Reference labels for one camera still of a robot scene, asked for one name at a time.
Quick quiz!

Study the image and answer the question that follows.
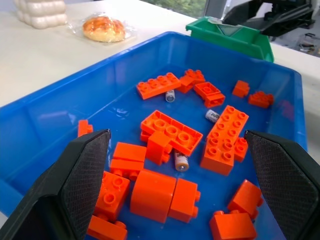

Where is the orange curved plastic building brick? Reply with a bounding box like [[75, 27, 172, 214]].
[[129, 169, 177, 224]]

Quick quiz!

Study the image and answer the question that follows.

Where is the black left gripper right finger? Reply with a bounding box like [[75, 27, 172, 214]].
[[244, 129, 320, 240]]

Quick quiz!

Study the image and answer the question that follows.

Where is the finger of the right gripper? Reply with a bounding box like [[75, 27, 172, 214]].
[[221, 0, 265, 26], [259, 6, 316, 37]]

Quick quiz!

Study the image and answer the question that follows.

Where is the clear label card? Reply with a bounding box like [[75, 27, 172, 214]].
[[208, 17, 243, 37]]

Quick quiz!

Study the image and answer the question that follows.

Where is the white cylindrical battery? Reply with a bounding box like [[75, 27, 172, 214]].
[[164, 89, 176, 103], [205, 109, 221, 123], [174, 150, 190, 173]]

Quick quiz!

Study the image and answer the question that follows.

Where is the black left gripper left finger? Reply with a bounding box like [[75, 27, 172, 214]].
[[0, 128, 112, 240]]

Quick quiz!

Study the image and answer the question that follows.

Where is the bread bun in clear wrapper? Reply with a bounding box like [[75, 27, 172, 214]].
[[66, 13, 137, 47]]

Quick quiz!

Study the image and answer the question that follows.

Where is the orange square studded block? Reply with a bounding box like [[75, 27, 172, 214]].
[[178, 69, 206, 94], [247, 90, 275, 109], [93, 170, 131, 222]]

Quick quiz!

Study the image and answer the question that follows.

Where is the green plastic bin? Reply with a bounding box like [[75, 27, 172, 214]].
[[185, 16, 275, 63]]

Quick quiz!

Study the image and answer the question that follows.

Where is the large orange plastic building brick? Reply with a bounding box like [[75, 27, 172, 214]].
[[199, 105, 250, 177]]

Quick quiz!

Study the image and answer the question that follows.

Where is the blue plastic tray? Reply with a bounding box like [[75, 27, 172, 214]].
[[0, 31, 309, 240]]

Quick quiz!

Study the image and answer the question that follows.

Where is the orange 2x4 plastic building brick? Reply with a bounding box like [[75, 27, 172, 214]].
[[136, 72, 182, 101]]

